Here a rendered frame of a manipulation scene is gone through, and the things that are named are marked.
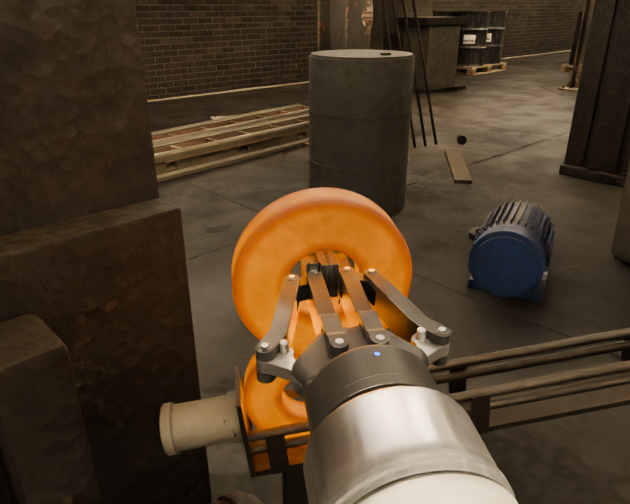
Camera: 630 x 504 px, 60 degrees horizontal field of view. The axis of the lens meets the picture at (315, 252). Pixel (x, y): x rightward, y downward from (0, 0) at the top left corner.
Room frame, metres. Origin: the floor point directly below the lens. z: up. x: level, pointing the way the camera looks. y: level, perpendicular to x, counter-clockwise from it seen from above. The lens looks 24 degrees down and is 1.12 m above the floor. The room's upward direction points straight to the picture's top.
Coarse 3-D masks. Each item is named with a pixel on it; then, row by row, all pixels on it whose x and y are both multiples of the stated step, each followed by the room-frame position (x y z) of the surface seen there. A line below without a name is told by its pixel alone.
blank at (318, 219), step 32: (320, 192) 0.42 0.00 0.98; (352, 192) 0.43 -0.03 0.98; (256, 224) 0.41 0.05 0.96; (288, 224) 0.40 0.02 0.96; (320, 224) 0.40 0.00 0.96; (352, 224) 0.41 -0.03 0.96; (384, 224) 0.41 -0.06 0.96; (256, 256) 0.39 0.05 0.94; (288, 256) 0.40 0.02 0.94; (352, 256) 0.41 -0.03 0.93; (384, 256) 0.41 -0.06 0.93; (256, 288) 0.40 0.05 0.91; (256, 320) 0.40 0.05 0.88
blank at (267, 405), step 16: (256, 384) 0.50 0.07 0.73; (272, 384) 0.50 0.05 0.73; (256, 400) 0.50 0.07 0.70; (272, 400) 0.50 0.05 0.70; (288, 400) 0.53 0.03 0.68; (256, 416) 0.50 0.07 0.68; (272, 416) 0.50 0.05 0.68; (288, 416) 0.51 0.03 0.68; (304, 416) 0.51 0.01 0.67; (304, 432) 0.51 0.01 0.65
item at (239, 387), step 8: (240, 376) 0.53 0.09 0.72; (240, 384) 0.51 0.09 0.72; (240, 392) 0.50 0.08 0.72; (240, 400) 0.49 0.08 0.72; (240, 408) 0.48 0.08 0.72; (240, 416) 0.48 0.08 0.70; (248, 416) 0.53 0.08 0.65; (240, 424) 0.48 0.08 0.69; (248, 424) 0.51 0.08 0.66; (248, 448) 0.48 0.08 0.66; (248, 456) 0.48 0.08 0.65; (248, 464) 0.48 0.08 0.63
